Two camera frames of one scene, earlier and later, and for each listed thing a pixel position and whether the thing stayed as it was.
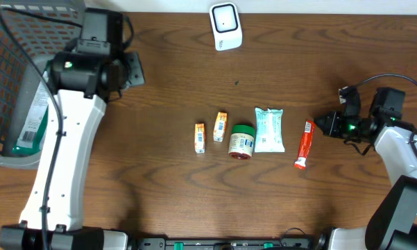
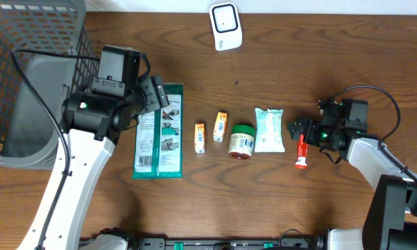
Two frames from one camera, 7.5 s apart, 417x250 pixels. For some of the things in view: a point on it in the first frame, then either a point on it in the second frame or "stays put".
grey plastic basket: [22, 37] stays put
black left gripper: [137, 73] → [156, 92]
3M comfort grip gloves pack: [30, 139] → [159, 143]
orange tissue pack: [200, 137] stays put
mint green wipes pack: [269, 137] stays put
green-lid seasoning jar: [241, 142] stays put
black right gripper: [332, 128] → [309, 137]
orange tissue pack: [220, 126] stays put
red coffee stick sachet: [306, 139] stays put
